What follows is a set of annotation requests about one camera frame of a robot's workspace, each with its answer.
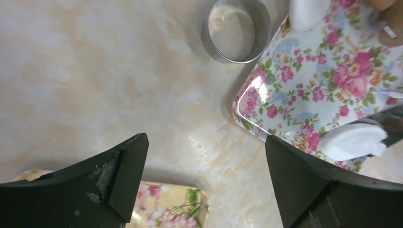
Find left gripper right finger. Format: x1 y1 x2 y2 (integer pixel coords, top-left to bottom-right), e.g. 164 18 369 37
265 135 403 228

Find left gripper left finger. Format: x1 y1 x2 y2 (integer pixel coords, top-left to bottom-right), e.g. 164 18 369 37
0 133 149 228

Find cut round dough wrapper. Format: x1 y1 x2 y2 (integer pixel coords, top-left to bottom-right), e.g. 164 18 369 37
318 123 388 161

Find floral tray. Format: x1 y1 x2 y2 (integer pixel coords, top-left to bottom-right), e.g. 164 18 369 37
233 0 403 162

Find white dough ball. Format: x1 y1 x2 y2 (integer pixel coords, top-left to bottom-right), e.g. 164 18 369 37
288 0 331 32

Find wooden dough roller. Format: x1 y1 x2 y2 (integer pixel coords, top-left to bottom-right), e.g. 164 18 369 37
366 0 403 47

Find folded floral cloth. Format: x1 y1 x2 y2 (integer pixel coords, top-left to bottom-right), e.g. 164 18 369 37
15 170 210 228

